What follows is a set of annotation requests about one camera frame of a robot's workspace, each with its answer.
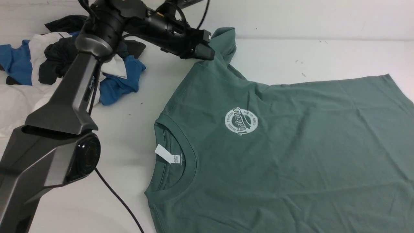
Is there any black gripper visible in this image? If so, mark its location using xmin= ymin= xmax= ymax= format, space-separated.
xmin=142 ymin=13 xmax=215 ymax=61

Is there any green long-sleeve top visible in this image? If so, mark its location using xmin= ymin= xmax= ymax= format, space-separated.
xmin=145 ymin=28 xmax=414 ymax=233

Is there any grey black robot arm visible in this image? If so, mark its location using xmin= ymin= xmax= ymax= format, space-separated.
xmin=0 ymin=0 xmax=215 ymax=233

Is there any dark grey garment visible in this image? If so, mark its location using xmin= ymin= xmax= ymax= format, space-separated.
xmin=6 ymin=15 xmax=146 ymax=85

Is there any blue garment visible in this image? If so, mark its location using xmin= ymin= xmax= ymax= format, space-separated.
xmin=1 ymin=32 xmax=146 ymax=106

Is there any white garment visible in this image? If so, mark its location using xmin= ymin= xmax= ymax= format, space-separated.
xmin=0 ymin=33 xmax=127 ymax=139

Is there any black camera cable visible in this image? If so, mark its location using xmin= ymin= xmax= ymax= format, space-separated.
xmin=155 ymin=0 xmax=211 ymax=31

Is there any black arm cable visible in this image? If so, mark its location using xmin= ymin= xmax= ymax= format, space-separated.
xmin=94 ymin=168 xmax=145 ymax=233

